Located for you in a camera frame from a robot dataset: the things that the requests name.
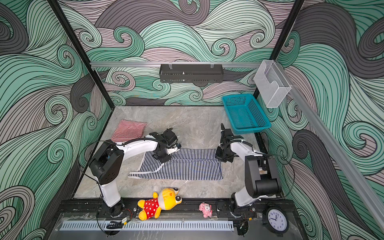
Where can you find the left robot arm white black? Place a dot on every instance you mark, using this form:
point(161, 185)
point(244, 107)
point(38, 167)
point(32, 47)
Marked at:
point(106, 163)

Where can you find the blue white striped tank top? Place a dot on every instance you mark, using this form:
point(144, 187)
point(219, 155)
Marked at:
point(185, 164)

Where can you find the aluminium rail back wall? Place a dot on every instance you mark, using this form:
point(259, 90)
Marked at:
point(139, 64)

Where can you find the aluminium rail wall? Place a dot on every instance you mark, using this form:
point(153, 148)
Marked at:
point(139, 64)
point(311, 109)

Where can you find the aluminium rail right wall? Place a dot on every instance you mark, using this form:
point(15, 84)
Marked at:
point(311, 109)

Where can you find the teal plastic basket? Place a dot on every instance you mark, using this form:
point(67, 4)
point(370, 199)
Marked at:
point(245, 114)

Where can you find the red white striped tank top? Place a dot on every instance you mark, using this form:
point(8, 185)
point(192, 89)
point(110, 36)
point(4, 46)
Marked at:
point(128, 130)

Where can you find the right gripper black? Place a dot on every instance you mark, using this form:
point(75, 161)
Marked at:
point(218, 154)

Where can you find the white slotted cable duct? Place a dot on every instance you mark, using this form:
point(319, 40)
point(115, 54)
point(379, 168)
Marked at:
point(150, 226)

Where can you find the black perforated metal shelf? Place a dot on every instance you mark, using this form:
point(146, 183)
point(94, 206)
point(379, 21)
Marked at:
point(196, 74)

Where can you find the yellow plush toy red dress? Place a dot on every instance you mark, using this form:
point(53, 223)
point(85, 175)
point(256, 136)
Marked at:
point(166, 200)

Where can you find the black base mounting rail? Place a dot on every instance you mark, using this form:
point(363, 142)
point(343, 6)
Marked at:
point(222, 208)

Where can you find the black round wall clock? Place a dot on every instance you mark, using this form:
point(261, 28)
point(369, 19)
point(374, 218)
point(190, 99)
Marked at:
point(275, 220)

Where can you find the small pink plush toy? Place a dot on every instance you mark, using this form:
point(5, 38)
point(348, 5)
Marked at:
point(206, 209)

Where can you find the clear plastic wall bin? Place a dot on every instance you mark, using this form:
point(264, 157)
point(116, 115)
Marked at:
point(272, 83)

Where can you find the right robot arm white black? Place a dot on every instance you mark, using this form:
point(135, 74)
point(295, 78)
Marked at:
point(261, 174)

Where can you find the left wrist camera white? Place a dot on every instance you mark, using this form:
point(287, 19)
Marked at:
point(174, 149)

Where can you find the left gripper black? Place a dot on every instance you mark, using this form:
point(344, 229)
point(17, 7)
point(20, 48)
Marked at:
point(163, 160)

